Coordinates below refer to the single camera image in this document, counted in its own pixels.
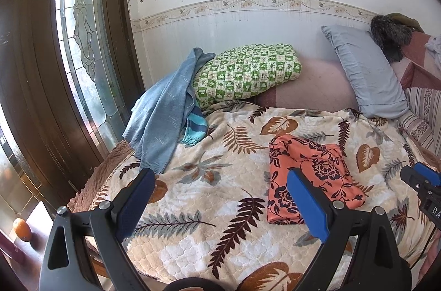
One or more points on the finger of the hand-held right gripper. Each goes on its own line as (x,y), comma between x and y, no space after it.
(429,172)
(410,175)

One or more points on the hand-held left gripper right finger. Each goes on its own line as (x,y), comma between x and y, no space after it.
(306,208)

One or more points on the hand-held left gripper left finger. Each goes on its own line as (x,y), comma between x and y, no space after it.
(137,201)

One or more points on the orange floral shirt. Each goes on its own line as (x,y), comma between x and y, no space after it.
(310,156)

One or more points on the striped sofa cushion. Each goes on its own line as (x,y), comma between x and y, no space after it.
(423,112)

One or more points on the cream leaf-print blanket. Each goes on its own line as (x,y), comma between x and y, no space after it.
(224,174)

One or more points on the teal striped cloth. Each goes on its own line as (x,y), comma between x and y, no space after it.
(194,129)

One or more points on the light blue knit sweater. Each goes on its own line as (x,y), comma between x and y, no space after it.
(162,112)

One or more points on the white side table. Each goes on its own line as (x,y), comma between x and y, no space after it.
(39,225)

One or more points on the blue-grey pillow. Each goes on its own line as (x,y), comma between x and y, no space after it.
(368,77)

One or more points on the pink sofa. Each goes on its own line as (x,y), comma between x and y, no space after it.
(310,91)

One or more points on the orange fruit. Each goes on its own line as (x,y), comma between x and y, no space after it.
(21,228)

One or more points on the pale blue cloth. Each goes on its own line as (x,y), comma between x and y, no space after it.
(434,48)

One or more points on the frosted glass side window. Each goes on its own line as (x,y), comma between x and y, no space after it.
(10,167)

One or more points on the dark fuzzy cloth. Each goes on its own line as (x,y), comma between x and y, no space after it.
(391,32)

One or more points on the green checked pillow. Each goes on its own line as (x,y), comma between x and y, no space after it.
(241,74)

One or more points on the brown cloth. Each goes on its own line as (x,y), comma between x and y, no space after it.
(408,20)

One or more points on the dark wooden door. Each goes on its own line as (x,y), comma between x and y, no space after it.
(34,70)

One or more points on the stained glass door window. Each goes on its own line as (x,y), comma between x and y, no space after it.
(82,36)

